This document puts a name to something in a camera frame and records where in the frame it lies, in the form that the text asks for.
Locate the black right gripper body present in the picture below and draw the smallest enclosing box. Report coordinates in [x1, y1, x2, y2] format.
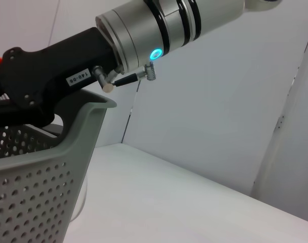
[0, 26, 124, 127]

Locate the grey perforated storage bin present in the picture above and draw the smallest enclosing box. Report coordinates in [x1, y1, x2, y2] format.
[0, 88, 118, 243]

